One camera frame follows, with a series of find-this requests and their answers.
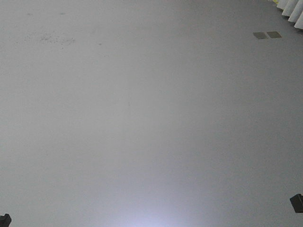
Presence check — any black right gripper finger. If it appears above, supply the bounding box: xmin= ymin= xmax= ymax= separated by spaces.
xmin=290 ymin=194 xmax=303 ymax=213

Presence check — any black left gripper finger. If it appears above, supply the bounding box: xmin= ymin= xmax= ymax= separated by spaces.
xmin=0 ymin=214 xmax=11 ymax=227

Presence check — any grey floor plate right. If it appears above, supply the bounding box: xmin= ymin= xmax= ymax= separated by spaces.
xmin=267 ymin=31 xmax=282 ymax=39

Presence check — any grey floor plate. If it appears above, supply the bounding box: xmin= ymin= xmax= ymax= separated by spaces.
xmin=253 ymin=32 xmax=269 ymax=40
xmin=267 ymin=31 xmax=282 ymax=39

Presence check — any grey floor plate left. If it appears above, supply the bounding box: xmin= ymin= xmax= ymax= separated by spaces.
xmin=253 ymin=32 xmax=269 ymax=40

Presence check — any white pleated curtain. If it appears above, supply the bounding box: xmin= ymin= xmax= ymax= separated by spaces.
xmin=273 ymin=0 xmax=303 ymax=30

